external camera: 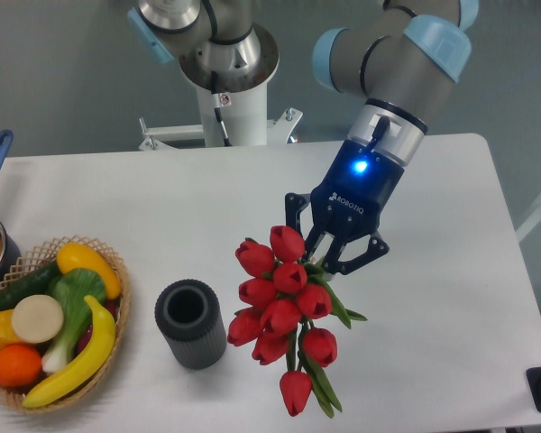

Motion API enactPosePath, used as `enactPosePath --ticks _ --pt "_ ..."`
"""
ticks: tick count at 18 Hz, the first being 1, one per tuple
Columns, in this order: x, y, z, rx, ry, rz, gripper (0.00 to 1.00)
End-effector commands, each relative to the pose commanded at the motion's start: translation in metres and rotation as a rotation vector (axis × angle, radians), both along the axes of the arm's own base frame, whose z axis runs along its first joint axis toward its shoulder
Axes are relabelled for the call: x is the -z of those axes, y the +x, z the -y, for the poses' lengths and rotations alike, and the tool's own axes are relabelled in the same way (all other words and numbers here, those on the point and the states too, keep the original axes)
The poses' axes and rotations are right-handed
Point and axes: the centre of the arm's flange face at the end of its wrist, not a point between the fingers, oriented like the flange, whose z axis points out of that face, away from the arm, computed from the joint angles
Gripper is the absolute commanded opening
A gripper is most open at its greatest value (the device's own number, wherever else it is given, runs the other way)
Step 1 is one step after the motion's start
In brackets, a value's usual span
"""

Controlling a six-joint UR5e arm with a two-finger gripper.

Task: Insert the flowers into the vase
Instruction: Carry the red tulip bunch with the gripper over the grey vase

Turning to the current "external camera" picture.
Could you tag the woven wicker basket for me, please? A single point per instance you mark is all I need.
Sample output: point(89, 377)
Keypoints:
point(36, 258)

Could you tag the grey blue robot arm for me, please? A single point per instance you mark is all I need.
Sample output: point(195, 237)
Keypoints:
point(403, 67)

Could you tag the yellow banana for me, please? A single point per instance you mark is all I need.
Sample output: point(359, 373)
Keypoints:
point(84, 366)

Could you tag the red tulip bouquet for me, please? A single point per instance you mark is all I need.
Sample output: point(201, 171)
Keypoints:
point(283, 298)

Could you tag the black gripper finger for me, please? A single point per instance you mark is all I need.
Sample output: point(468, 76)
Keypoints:
point(295, 204)
point(334, 261)

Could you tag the green cucumber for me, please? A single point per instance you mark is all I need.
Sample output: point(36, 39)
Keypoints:
point(33, 283)

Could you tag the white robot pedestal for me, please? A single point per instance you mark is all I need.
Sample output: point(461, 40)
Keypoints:
point(227, 119)

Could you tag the green bok choy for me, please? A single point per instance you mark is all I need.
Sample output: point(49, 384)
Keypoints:
point(69, 291)

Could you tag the beige round radish slice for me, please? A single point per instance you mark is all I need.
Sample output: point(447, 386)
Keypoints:
point(37, 319)

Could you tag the dark grey ribbed vase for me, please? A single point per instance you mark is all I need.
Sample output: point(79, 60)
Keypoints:
point(189, 317)

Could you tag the orange fruit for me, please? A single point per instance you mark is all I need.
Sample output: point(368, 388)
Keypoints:
point(20, 365)

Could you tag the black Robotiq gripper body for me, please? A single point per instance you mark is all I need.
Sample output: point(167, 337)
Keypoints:
point(348, 202)

